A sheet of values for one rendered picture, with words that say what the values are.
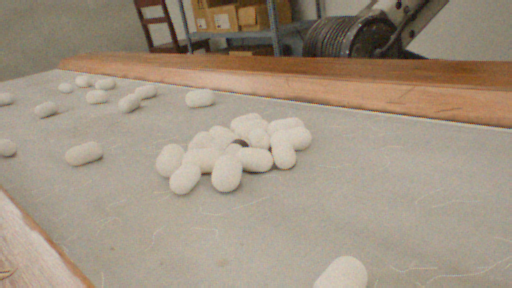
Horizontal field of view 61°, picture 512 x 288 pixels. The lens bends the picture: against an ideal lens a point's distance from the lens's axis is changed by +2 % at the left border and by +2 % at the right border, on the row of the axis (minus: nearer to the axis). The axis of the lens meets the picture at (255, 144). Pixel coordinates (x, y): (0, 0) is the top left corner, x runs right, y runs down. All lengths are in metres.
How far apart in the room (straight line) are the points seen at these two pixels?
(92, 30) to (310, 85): 4.54
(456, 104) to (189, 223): 0.25
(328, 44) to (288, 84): 0.23
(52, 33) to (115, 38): 0.63
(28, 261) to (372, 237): 0.18
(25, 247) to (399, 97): 0.33
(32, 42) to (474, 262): 4.71
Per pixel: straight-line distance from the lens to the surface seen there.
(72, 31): 4.92
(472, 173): 0.31
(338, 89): 0.47
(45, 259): 0.25
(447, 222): 0.26
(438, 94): 0.42
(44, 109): 0.70
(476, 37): 2.50
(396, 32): 0.77
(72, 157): 0.44
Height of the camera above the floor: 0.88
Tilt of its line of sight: 21 degrees down
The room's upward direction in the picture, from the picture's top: 10 degrees counter-clockwise
